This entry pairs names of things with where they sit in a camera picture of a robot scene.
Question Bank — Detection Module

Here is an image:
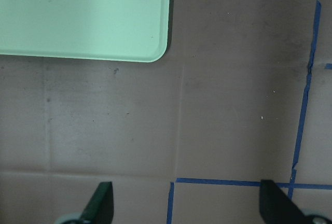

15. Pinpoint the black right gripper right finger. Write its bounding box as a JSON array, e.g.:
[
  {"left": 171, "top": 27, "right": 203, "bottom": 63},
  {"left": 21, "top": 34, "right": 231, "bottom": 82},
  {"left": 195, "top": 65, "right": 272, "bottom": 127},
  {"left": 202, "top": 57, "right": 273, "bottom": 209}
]
[{"left": 259, "top": 179, "right": 331, "bottom": 224}]

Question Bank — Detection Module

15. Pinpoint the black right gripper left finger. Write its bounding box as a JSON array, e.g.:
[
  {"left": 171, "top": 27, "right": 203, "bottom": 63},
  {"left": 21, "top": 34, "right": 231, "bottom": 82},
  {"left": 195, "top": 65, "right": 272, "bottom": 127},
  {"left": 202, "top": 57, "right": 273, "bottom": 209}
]
[{"left": 78, "top": 181, "right": 114, "bottom": 224}]

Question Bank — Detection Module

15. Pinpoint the light green plastic tray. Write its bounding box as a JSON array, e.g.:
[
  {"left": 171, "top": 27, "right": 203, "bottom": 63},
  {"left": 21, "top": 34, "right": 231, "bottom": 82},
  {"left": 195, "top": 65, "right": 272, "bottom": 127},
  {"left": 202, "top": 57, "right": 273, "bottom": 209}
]
[{"left": 1, "top": 0, "right": 170, "bottom": 63}]

